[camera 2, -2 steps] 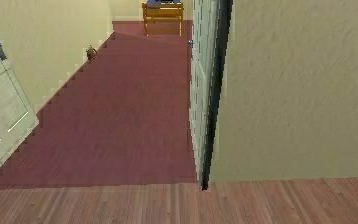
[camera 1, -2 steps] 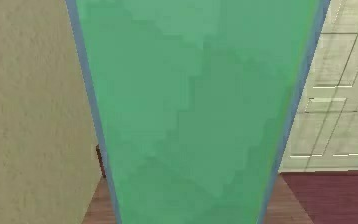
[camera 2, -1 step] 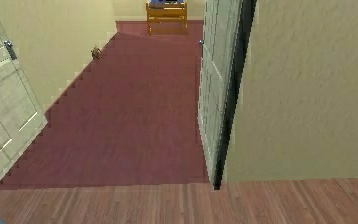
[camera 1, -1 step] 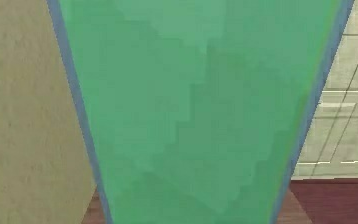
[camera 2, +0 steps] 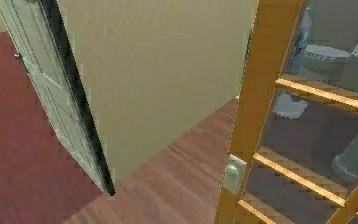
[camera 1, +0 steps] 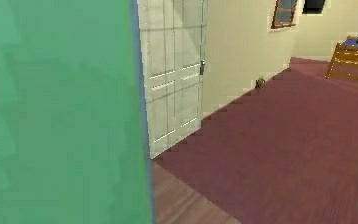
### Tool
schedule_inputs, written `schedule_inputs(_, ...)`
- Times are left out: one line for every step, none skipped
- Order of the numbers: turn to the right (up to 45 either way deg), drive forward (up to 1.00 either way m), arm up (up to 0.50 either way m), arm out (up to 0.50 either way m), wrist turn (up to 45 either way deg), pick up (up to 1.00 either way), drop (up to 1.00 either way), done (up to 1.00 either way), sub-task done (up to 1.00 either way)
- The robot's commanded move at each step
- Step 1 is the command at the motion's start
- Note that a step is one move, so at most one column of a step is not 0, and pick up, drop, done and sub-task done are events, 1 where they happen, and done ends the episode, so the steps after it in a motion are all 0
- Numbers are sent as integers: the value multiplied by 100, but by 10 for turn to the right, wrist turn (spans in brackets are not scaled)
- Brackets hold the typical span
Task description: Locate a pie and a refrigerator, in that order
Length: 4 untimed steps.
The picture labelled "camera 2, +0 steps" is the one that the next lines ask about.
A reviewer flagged orange wooden glazed room door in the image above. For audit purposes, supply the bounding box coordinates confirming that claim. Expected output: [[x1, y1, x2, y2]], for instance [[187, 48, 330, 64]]
[[214, 0, 358, 224]]

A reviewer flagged pale green panelled room door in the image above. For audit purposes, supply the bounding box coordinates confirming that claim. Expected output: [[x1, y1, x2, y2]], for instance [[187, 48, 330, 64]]
[[0, 0, 117, 197]]

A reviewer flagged white toilet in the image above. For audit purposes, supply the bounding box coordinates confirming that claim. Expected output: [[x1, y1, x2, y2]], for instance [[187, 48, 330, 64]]
[[286, 6, 352, 81]]

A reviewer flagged white door handle plate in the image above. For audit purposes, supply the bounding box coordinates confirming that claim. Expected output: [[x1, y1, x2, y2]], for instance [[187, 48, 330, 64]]
[[222, 153, 248, 196]]

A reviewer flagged white pedestal sink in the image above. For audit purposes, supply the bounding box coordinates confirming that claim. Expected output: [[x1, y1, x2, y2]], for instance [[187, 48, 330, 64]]
[[331, 34, 358, 185]]

